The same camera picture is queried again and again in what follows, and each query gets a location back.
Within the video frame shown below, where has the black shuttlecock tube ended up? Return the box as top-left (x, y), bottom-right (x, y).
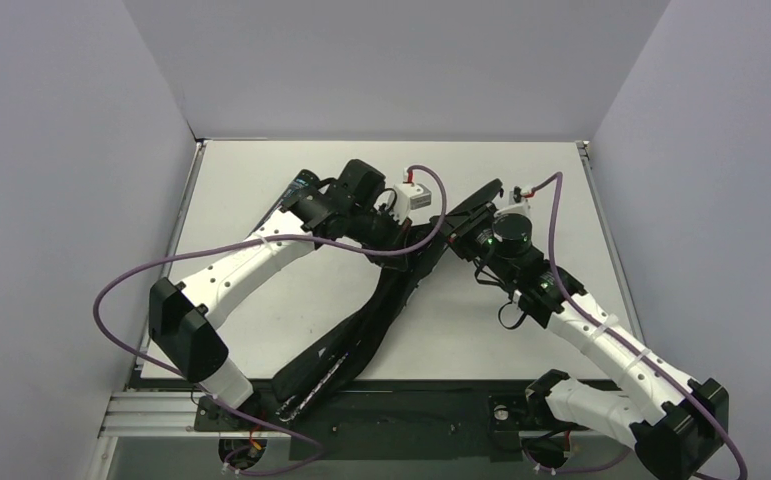
top-left (268, 169), bottom-right (323, 222)

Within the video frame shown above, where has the black racket bag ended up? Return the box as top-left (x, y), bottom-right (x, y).
top-left (272, 178), bottom-right (504, 422)

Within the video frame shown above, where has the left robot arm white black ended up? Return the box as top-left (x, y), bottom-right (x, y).
top-left (149, 159), bottom-right (432, 430)

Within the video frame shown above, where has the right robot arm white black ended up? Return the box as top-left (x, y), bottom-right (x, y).
top-left (442, 204), bottom-right (729, 479)

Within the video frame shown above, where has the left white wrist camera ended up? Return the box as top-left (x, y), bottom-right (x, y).
top-left (391, 183), bottom-right (432, 220)

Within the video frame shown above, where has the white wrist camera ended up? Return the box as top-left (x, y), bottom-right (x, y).
top-left (391, 183), bottom-right (432, 220)
top-left (504, 186), bottom-right (534, 219)

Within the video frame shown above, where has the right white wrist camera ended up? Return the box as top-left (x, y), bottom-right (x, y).
top-left (504, 186), bottom-right (534, 219)

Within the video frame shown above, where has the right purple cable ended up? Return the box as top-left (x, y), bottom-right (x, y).
top-left (520, 172), bottom-right (751, 480)

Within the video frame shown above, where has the purple cable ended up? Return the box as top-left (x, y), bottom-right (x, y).
top-left (93, 164), bottom-right (449, 477)
top-left (520, 172), bottom-right (751, 480)

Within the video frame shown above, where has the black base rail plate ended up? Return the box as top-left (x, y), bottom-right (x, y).
top-left (191, 380), bottom-right (573, 468)

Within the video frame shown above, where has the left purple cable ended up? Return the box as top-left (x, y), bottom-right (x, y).
top-left (93, 164), bottom-right (449, 477)

